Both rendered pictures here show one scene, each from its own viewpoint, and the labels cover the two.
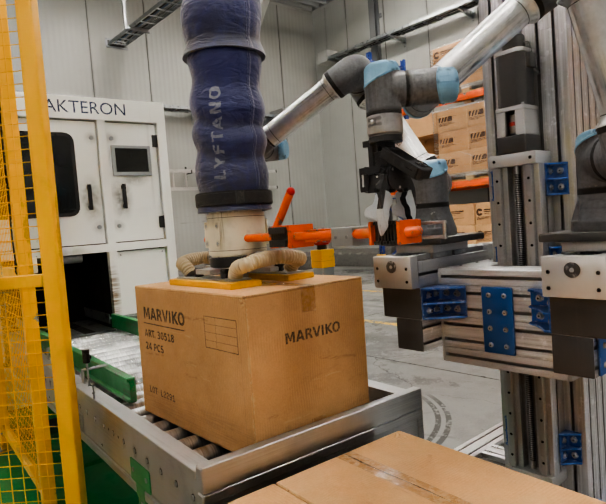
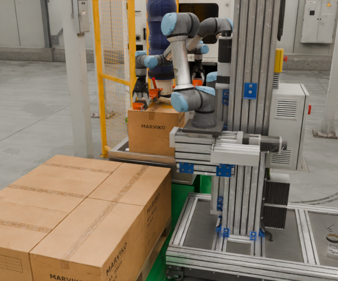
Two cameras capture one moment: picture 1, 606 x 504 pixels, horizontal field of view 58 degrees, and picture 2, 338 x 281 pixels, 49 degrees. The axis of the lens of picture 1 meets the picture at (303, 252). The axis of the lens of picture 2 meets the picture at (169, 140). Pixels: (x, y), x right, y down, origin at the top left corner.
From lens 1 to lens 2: 2.37 m
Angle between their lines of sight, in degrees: 55
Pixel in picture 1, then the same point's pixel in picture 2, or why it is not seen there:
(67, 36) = not seen: outside the picture
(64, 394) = not seen: hidden behind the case
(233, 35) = (153, 17)
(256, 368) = (130, 131)
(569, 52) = (233, 43)
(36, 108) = (130, 28)
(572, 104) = (233, 67)
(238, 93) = (155, 38)
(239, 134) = (154, 53)
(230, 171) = not seen: hidden behind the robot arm
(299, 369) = (146, 136)
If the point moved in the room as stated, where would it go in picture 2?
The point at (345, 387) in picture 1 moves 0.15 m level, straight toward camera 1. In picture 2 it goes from (165, 148) to (149, 152)
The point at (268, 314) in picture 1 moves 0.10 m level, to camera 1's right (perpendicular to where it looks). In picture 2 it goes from (135, 117) to (142, 120)
